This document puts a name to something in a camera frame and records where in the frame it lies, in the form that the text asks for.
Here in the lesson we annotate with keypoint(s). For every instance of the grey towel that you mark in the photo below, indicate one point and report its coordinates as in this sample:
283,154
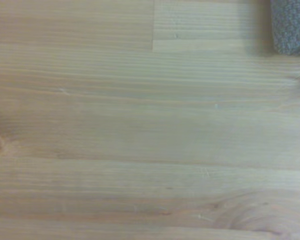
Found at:
291,25

